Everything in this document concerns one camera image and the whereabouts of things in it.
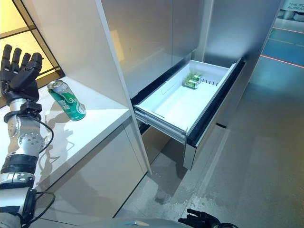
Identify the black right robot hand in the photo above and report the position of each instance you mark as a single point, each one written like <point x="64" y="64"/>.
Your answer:
<point x="202" y="218"/>

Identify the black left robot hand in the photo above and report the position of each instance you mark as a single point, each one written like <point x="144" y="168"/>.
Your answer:
<point x="22" y="79"/>

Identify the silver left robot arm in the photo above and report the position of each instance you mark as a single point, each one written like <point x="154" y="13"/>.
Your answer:
<point x="20" y="142"/>

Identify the white fridge drawer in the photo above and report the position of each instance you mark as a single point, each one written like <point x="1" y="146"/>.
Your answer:
<point x="187" y="102"/>

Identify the silver fridge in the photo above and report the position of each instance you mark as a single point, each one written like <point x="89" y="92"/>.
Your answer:
<point x="190" y="47"/>

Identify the green beer can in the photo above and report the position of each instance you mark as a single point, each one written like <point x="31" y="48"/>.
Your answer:
<point x="190" y="83"/>
<point x="195" y="77"/>
<point x="67" y="100"/>

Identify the grey robot torso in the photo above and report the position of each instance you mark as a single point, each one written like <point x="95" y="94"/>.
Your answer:
<point x="133" y="223"/>

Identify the white tall cabinet panel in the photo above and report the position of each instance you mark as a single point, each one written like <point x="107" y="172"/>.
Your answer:
<point x="90" y="59"/>

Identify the white cabinet counter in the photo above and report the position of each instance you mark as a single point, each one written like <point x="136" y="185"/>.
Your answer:
<point x="78" y="147"/>

